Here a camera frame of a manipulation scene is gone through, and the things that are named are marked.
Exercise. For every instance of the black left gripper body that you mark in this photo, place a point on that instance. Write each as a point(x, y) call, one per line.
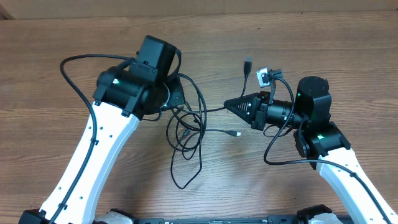
point(176, 96)

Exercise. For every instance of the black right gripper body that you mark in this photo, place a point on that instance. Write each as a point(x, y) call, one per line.
point(261, 108)

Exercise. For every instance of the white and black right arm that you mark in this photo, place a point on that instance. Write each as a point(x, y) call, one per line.
point(319, 142)

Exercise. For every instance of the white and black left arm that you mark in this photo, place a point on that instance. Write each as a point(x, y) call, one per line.
point(138, 86)

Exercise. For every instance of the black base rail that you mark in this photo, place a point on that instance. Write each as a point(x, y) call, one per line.
point(202, 220)

